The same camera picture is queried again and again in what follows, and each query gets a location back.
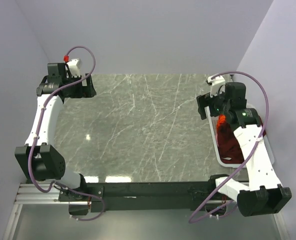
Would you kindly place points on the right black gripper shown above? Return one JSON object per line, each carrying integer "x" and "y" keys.
{"x": 204, "y": 100}

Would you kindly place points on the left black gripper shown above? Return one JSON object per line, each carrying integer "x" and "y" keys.
{"x": 84, "y": 91}

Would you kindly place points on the dark red t shirt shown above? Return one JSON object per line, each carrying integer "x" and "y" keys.
{"x": 228, "y": 147}

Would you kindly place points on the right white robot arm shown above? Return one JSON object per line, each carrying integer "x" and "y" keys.
{"x": 264, "y": 193}

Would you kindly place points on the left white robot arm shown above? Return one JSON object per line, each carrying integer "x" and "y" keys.
{"x": 38, "y": 158}

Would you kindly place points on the orange t shirt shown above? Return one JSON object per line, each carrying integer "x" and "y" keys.
{"x": 221, "y": 120}

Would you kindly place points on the black base beam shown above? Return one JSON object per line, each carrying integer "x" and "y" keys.
{"x": 132, "y": 196}

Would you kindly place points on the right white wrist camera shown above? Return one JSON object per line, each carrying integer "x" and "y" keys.
{"x": 217, "y": 85}

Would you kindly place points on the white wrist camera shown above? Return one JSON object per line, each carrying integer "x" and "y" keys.
{"x": 217, "y": 85}
{"x": 74, "y": 66}

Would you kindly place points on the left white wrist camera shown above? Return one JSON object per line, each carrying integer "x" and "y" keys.
{"x": 74, "y": 66}

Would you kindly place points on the aluminium rail frame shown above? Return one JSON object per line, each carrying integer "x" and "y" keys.
{"x": 28, "y": 194}

